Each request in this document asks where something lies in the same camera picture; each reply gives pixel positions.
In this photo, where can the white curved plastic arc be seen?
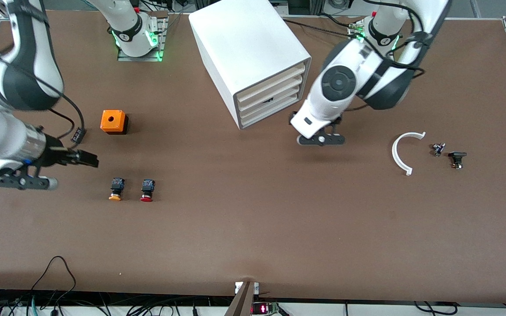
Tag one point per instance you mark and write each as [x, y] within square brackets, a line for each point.
[395, 153]

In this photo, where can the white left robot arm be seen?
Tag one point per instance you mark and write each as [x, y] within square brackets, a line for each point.
[345, 83]

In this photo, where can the orange button enclosure box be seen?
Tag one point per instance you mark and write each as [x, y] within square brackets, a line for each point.
[112, 120]

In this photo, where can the yellow mushroom push button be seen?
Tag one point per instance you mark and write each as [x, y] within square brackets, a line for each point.
[116, 186]

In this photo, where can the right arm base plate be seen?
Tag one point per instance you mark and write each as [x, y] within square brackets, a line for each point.
[141, 58]

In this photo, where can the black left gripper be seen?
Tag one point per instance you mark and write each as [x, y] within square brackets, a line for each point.
[291, 117]

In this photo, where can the white drawer holding red button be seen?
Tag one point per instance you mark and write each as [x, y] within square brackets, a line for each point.
[253, 105]

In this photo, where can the red mushroom push button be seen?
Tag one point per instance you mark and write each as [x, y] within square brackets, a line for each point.
[147, 188]

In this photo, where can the grey angled mounting bar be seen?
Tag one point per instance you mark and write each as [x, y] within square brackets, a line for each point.
[242, 303]

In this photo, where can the small black switch part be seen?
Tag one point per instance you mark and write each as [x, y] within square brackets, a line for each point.
[457, 157]

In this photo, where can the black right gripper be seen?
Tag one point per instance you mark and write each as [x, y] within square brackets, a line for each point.
[53, 154]

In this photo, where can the small metal switch part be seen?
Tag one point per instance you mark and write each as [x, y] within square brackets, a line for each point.
[437, 149]

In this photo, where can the small device with red light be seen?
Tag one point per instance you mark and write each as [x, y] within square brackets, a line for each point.
[264, 309]

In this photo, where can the small black contact block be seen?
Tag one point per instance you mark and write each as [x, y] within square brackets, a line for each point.
[78, 135]

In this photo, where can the white drawer cabinet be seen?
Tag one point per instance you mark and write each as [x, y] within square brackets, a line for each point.
[244, 39]

